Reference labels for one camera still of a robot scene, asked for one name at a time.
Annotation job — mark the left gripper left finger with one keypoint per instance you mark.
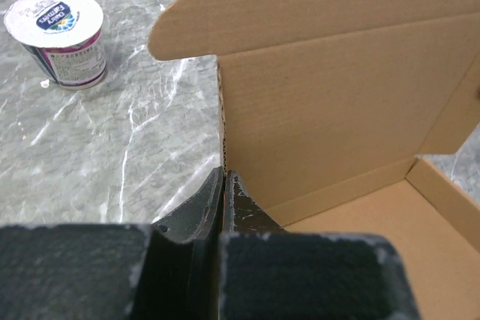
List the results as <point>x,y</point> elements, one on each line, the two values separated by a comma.
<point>163,270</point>

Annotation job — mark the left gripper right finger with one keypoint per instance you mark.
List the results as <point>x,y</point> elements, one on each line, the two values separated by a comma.
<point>267,272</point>

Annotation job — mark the brown cardboard box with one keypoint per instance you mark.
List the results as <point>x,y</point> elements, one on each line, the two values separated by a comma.
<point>329,109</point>

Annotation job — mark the small white yogurt cup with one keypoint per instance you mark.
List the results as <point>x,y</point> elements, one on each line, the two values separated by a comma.
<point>63,37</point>

